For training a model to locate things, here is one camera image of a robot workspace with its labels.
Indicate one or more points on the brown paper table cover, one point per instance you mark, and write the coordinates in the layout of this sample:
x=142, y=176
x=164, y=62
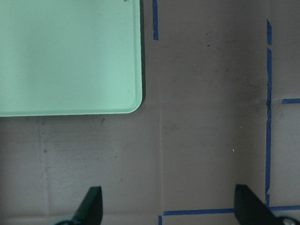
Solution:
x=215, y=73

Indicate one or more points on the light green plastic tray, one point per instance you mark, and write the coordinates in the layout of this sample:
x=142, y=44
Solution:
x=70, y=57

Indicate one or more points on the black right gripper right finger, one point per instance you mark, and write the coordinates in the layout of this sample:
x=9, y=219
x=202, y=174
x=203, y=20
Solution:
x=249, y=210

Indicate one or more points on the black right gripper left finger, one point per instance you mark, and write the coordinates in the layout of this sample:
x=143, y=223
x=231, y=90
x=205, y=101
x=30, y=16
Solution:
x=90, y=211

